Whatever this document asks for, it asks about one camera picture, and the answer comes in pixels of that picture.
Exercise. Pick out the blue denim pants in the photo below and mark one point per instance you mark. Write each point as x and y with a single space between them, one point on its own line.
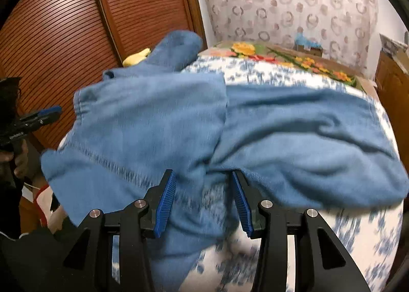
143 125

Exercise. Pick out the person's left hand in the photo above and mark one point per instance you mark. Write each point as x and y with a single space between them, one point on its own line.
22 161

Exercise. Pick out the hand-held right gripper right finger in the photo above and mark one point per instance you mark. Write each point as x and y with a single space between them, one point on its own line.
242 207

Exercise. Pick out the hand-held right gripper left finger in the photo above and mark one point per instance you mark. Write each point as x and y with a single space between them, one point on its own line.
164 207

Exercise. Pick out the red bag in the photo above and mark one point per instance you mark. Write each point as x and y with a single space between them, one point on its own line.
40 205

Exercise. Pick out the patterned flat box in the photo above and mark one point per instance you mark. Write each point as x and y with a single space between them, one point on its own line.
394 44

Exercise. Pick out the wooden louvered wardrobe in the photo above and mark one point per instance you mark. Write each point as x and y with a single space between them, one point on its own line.
80 30

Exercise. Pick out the blue plastic bag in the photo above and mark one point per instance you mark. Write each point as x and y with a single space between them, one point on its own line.
305 40

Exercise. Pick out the wooden sideboard cabinet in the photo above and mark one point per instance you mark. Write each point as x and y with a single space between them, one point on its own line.
394 84

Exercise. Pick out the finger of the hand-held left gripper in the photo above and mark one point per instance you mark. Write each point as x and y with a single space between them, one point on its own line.
35 122
49 110

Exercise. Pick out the yellow cloth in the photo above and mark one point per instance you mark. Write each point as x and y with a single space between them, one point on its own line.
135 58

